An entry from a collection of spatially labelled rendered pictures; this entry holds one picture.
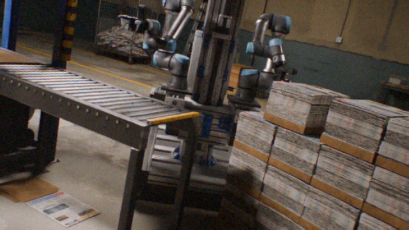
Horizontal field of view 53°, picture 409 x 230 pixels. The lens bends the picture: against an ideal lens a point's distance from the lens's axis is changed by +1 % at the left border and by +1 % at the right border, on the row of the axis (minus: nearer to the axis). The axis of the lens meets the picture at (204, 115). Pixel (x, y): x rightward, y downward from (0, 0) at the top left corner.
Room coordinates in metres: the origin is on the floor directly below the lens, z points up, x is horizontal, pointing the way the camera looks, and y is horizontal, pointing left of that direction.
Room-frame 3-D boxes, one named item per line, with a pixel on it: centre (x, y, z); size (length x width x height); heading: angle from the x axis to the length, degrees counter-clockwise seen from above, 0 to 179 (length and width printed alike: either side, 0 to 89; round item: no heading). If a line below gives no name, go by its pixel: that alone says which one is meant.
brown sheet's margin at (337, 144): (2.05, -0.83, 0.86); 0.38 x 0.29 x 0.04; 132
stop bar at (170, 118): (2.02, 0.14, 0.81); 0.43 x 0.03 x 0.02; 152
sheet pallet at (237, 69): (9.03, -0.27, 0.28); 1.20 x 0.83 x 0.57; 62
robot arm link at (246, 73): (2.94, -0.27, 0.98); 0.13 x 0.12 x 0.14; 84
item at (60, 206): (2.36, 0.75, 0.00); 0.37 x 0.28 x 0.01; 62
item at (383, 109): (2.05, -0.85, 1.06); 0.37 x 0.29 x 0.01; 132
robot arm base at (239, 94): (2.94, -0.26, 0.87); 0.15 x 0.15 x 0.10
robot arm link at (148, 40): (2.69, 0.43, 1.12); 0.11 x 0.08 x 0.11; 70
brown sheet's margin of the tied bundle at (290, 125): (2.27, -0.49, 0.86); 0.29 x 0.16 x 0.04; 43
